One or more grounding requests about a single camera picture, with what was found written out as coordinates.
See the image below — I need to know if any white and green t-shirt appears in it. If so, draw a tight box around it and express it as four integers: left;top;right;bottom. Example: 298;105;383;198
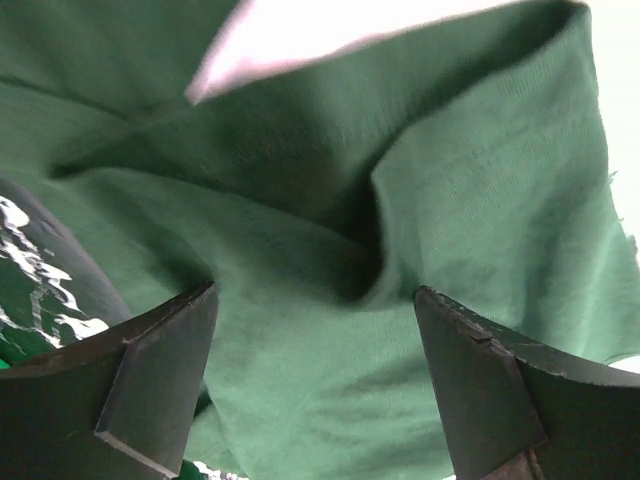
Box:
1;1;639;479

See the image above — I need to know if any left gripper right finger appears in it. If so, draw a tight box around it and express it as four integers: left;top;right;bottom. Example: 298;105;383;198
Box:
414;287;639;480

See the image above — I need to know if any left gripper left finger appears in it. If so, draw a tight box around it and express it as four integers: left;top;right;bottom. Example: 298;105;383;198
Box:
1;283;218;480

